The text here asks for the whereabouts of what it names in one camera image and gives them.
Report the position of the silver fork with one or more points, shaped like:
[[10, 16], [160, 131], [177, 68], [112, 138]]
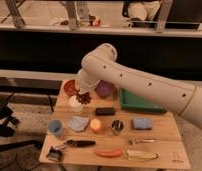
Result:
[[137, 141]]

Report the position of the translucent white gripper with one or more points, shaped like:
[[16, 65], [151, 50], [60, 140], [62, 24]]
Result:
[[83, 90]]

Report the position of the orange carrot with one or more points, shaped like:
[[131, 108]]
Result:
[[109, 154]]

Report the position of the wooden table board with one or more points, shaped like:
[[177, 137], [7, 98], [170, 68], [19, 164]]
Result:
[[169, 145]]

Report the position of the grey blue cloth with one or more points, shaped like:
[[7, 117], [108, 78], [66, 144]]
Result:
[[77, 123]]

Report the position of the blue plastic cup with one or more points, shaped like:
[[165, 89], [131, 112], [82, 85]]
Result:
[[55, 127]]

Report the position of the white paper cup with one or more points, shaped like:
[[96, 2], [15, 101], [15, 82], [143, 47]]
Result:
[[75, 105]]

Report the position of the purple bowl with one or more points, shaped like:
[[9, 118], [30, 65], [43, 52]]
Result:
[[104, 89]]

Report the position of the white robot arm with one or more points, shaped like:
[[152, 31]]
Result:
[[180, 98]]

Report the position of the green plastic tray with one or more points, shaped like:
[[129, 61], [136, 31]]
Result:
[[130, 101]]

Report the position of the small metal cup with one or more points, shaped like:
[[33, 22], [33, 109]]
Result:
[[117, 126]]

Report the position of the blue sponge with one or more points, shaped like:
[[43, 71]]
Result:
[[142, 124]]

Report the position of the dark red grape bunch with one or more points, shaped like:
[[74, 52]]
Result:
[[84, 98]]

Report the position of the black office chair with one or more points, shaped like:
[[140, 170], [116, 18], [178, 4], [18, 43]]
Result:
[[6, 131]]

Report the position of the red yellow apple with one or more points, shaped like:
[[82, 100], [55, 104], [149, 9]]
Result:
[[96, 125]]

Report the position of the red bowl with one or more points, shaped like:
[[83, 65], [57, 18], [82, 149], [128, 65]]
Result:
[[69, 88]]

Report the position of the black rectangular block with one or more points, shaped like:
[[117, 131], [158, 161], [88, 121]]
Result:
[[105, 111]]

